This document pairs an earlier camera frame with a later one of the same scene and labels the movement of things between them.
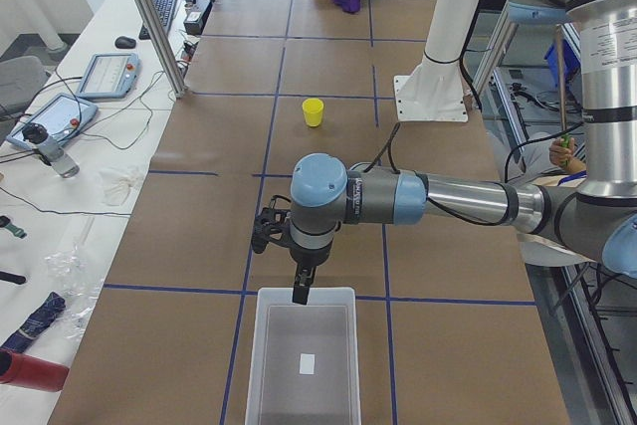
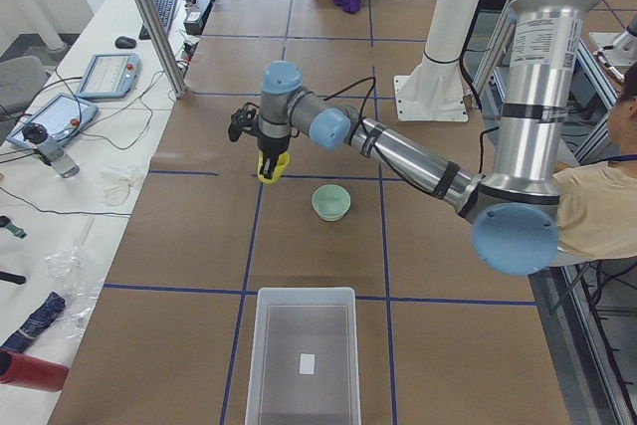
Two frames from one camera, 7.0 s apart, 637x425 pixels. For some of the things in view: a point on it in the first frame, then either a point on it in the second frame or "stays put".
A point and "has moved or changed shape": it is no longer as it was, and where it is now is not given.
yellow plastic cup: x=313 y=109 has moved or changed shape
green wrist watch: x=5 y=223 stays put
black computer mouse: x=125 y=42 stays put
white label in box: x=307 y=363 stays put
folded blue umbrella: x=40 y=320 stays put
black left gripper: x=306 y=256 → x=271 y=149
